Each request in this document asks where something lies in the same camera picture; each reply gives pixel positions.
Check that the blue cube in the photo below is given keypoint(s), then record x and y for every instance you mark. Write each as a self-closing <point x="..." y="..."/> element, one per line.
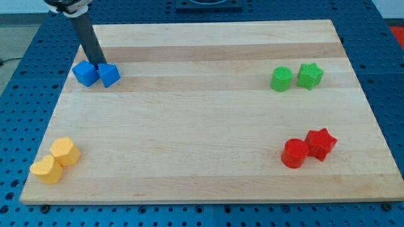
<point x="85" y="73"/>

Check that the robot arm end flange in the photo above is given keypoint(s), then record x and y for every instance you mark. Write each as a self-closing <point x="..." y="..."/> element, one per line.
<point x="70" y="8"/>

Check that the blue triangle block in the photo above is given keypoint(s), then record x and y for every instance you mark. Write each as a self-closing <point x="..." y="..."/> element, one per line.
<point x="108" y="73"/>

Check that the wooden board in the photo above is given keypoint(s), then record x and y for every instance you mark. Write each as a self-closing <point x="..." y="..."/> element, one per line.
<point x="193" y="119"/>

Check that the green cylinder block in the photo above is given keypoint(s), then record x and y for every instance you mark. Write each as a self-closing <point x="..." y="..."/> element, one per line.
<point x="281" y="79"/>

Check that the red cylinder block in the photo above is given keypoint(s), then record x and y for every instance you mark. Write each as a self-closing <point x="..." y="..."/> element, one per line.
<point x="294" y="153"/>

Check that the green star block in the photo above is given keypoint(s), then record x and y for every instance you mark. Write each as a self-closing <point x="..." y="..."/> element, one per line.
<point x="309" y="75"/>

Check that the red star block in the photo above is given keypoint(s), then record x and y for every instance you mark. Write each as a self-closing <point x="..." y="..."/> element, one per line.
<point x="320" y="143"/>

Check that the yellow hexagon block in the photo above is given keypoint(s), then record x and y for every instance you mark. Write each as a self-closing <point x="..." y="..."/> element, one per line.
<point x="65" y="151"/>

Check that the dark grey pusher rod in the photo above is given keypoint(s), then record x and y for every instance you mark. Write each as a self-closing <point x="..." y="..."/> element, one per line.
<point x="88" y="40"/>

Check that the yellow heart block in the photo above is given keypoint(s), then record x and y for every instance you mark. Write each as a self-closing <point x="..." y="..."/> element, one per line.
<point x="47" y="170"/>

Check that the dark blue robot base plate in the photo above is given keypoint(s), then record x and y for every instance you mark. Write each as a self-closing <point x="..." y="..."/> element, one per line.
<point x="208" y="4"/>

